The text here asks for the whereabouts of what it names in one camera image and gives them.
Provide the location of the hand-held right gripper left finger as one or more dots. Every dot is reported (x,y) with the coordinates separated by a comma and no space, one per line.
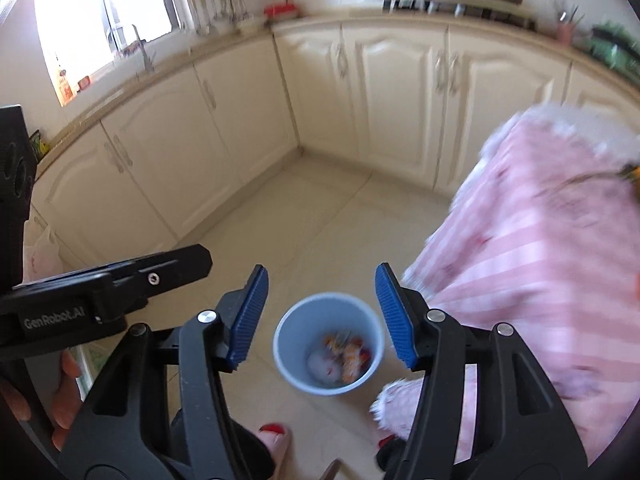
(247,320)

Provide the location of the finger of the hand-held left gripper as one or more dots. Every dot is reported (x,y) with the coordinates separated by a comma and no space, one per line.
(170,270)

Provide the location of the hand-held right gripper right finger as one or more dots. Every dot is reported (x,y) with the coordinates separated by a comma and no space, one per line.
(395,320)

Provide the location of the blue plastic waste bin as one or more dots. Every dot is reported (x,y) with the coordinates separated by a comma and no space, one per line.
(300,320)

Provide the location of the person's left hand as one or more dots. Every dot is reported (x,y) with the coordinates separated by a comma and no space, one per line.
(70,385)

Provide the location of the white pink printed bag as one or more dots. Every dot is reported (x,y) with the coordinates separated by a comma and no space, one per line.
(42,255)

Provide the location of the person's right foot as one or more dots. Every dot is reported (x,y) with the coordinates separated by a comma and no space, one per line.
(385,442)

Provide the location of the person's foot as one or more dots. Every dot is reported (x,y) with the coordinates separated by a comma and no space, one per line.
(277,446)
(385,442)

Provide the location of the person's left foot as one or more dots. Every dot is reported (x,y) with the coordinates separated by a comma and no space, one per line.
(277,446)

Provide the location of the person's dark trousers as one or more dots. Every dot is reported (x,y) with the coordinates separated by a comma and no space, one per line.
(240,450)

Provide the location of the pink checked tablecloth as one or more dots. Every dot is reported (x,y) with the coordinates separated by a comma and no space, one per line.
(525,260)

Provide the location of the green black packet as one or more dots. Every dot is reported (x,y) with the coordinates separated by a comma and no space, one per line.
(38,143)

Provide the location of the orange label bottle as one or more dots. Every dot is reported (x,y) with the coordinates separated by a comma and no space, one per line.
(65,87)

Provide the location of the steel faucet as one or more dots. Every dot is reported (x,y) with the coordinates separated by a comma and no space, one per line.
(145,55)

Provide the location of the row of hanging utensils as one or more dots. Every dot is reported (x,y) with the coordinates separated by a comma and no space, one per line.
(215,7)

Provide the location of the kitchen window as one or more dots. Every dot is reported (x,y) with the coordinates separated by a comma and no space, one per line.
(75,20)

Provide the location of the red box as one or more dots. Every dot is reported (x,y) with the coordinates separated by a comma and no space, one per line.
(282,10)

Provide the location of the beige countertop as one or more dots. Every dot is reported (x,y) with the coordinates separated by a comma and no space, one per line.
(320,22)

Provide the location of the black gas stove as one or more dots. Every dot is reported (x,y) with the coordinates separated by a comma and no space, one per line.
(460,7)

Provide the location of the pink utensil holder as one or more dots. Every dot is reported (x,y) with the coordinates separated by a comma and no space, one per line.
(568,35)

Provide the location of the green electric cooker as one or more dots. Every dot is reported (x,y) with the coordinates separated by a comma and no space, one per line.
(615,45)

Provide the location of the bundle of chopsticks and spoons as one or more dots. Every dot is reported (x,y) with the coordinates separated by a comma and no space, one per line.
(570,14)

